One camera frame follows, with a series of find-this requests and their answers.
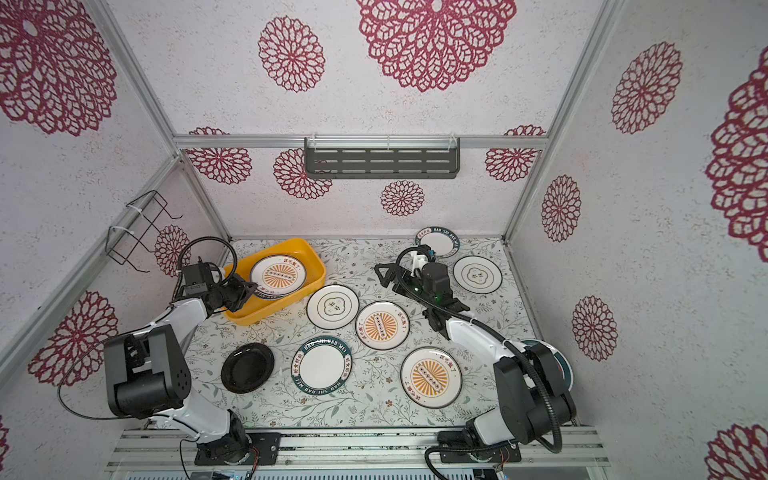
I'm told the small green-rim lettered plate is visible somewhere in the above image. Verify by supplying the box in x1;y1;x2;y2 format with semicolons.
415;226;461;258

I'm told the grey slotted wall shelf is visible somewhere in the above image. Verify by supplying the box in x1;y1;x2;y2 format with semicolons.
304;137;461;180

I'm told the large orange sunburst plate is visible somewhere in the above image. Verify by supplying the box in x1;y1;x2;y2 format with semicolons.
400;346;463;409

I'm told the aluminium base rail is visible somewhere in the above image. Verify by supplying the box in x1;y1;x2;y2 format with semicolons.
103;426;611;479

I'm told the large green-rim lettered plate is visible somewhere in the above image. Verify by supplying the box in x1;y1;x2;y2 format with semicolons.
290;336;353;396

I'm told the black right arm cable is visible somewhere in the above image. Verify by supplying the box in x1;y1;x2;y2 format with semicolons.
392;244;565;455

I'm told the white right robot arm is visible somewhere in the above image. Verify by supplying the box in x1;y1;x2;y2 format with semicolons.
374;262;576;453

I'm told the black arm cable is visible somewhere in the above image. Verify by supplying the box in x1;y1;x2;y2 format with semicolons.
392;244;565;455
56;235;240;421

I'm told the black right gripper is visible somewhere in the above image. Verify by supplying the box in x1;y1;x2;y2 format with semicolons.
377;264;436;314

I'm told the yellow plastic bin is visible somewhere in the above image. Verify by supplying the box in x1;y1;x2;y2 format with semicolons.
224;238;327;327

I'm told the large white clover-emblem plate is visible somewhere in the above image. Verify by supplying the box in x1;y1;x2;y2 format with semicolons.
306;285;360;330

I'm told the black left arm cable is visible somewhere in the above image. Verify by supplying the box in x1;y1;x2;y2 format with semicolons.
56;235;240;421

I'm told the black plate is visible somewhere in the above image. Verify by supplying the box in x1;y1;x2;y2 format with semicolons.
220;343;275;394

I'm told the medium orange sunburst plate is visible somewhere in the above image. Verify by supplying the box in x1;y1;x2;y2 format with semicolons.
355;301;411;351

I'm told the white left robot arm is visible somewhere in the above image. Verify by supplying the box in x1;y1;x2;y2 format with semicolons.
103;261;257;465

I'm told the green-rim red-line plate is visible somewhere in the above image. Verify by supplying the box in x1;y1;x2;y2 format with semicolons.
520;339;574;391

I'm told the small white clover-emblem plate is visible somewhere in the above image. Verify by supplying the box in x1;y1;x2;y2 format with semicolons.
453;255;503;295

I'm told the black wire wall rack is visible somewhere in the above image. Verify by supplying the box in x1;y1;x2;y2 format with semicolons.
103;189;183;274

